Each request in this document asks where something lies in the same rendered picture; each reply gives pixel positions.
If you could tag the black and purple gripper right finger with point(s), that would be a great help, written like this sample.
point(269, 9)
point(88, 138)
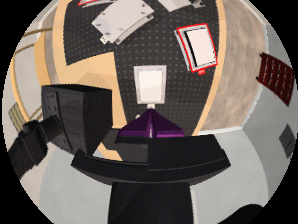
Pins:
point(163, 127)

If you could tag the grey rectangular frame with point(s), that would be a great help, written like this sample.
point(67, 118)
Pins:
point(137, 83)

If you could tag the white multiwell plate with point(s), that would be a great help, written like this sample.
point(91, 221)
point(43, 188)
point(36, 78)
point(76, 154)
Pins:
point(150, 85)

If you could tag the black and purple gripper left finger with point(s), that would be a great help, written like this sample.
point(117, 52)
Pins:
point(138, 127)

